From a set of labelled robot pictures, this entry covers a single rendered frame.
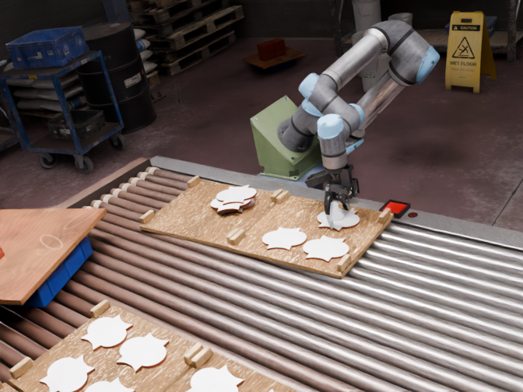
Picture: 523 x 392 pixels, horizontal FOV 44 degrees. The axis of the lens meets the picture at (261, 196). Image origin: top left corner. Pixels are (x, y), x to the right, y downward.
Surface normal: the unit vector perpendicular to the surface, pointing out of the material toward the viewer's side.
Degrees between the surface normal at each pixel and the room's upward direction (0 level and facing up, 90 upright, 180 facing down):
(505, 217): 0
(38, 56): 92
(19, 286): 0
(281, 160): 90
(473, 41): 75
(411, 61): 84
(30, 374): 0
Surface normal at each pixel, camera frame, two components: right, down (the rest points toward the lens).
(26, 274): -0.18, -0.86
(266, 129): 0.43, -0.50
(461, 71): -0.66, 0.34
